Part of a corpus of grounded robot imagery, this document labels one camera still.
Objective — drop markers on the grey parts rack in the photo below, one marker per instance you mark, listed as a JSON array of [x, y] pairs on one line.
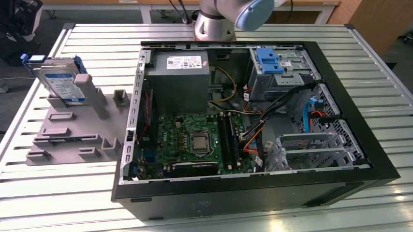
[[80, 125]]

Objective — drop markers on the grey power adapter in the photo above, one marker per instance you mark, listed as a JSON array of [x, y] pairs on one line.
[[2, 87]]

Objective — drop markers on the dark RAM stick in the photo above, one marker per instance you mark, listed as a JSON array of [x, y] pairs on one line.
[[224, 140]]

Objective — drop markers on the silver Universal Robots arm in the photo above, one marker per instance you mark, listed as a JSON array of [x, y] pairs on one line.
[[212, 26]]

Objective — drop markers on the silver CPU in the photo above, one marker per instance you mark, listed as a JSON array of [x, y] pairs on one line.
[[199, 143]]

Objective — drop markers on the blue drive latch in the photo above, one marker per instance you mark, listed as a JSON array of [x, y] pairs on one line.
[[268, 67]]

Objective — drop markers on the CPU socket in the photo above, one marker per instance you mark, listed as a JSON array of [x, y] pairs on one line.
[[192, 133]]

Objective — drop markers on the black graphics card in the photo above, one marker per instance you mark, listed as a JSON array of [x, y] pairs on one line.
[[192, 169]]

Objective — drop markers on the black PC case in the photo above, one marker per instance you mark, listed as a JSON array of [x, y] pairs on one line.
[[226, 200]]

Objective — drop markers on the metal disk bay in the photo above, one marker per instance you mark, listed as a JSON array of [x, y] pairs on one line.
[[309, 151]]

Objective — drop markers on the metal optical drive cage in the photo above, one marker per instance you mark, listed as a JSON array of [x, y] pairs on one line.
[[283, 82]]

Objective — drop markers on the hard disk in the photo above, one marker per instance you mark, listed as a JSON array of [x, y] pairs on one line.
[[63, 84]]

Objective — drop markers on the wooden cabinet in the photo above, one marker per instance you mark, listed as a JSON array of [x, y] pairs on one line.
[[383, 14]]

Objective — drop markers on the green motherboard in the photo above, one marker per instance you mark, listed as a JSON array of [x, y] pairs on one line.
[[171, 135]]

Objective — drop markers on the black mesh wastebasket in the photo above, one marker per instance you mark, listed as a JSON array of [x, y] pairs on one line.
[[18, 55]]

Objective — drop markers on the white framed desk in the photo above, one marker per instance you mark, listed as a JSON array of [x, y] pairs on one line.
[[331, 12]]

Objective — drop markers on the grey power supply unit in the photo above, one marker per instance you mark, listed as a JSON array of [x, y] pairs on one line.
[[180, 91]]

